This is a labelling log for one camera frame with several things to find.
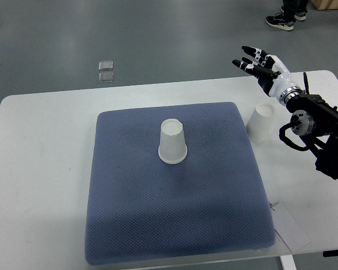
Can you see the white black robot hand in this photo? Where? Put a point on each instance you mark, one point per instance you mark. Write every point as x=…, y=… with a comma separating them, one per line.
x=271, y=73

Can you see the white paper cup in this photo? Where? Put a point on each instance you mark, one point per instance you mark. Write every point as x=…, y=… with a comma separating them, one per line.
x=259, y=125
x=172, y=147

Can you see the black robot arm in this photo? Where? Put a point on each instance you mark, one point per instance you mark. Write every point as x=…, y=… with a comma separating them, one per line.
x=313, y=126

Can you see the black sneaker left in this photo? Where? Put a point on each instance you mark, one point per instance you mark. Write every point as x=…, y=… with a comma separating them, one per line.
x=281, y=22

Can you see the black sneaker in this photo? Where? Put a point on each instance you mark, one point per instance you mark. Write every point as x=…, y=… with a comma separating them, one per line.
x=281, y=22
x=299, y=15

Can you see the black sneaker right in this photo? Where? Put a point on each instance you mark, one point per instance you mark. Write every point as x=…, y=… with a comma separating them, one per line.
x=299, y=15

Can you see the person's dark trouser legs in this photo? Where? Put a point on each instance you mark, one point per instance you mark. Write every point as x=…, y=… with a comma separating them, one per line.
x=292, y=7

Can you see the wooden box corner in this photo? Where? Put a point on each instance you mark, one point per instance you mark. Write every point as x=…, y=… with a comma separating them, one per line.
x=325, y=4

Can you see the white paper tag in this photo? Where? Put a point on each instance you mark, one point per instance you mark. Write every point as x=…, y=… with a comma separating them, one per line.
x=288, y=228

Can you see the upper metal floor plate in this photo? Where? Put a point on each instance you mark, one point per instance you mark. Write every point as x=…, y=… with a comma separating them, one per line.
x=106, y=65

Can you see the white table leg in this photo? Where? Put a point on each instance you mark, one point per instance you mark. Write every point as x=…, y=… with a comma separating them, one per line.
x=287, y=262

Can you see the black table control panel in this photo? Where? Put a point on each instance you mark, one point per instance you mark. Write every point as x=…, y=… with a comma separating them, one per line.
x=330, y=253

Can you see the blue grey textured cushion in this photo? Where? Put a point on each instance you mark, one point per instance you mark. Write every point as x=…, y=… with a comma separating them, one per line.
x=141, y=208

